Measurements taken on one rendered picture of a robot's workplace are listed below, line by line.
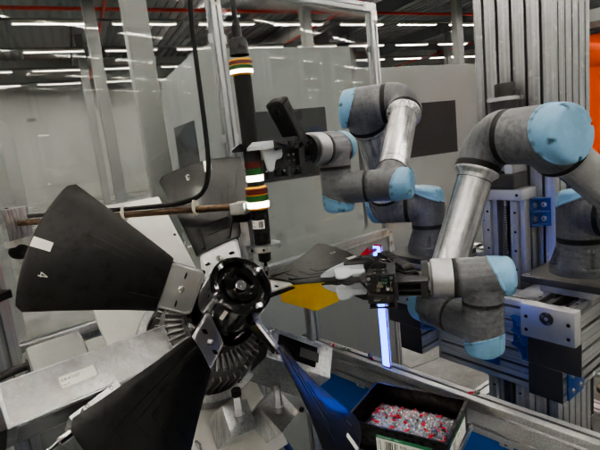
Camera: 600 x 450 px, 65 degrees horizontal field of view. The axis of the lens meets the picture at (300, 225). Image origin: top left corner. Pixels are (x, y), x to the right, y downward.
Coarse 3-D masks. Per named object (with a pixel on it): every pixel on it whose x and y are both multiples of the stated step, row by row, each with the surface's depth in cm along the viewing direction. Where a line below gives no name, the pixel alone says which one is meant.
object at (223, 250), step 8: (232, 240) 96; (216, 248) 97; (224, 248) 96; (232, 248) 95; (200, 256) 97; (208, 256) 96; (224, 256) 95; (232, 256) 94; (240, 256) 93; (208, 272) 95
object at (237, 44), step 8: (232, 24) 87; (232, 32) 87; (240, 32) 87; (232, 40) 87; (240, 40) 87; (232, 48) 87; (240, 48) 87; (232, 56) 90; (240, 56) 90; (256, 216) 92; (264, 216) 92; (256, 224) 92; (264, 224) 93; (256, 232) 93; (264, 232) 93; (256, 240) 93; (264, 240) 93; (264, 256) 94
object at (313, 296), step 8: (296, 288) 140; (304, 288) 137; (312, 288) 135; (320, 288) 136; (288, 296) 144; (296, 296) 141; (304, 296) 138; (312, 296) 135; (320, 296) 136; (328, 296) 139; (336, 296) 141; (296, 304) 142; (304, 304) 139; (312, 304) 136; (320, 304) 137; (328, 304) 139
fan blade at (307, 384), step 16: (288, 352) 91; (288, 368) 82; (304, 384) 83; (304, 400) 79; (320, 400) 84; (336, 400) 95; (320, 416) 80; (336, 416) 86; (352, 416) 94; (320, 432) 77; (336, 432) 81; (352, 432) 87; (336, 448) 78; (352, 448) 82
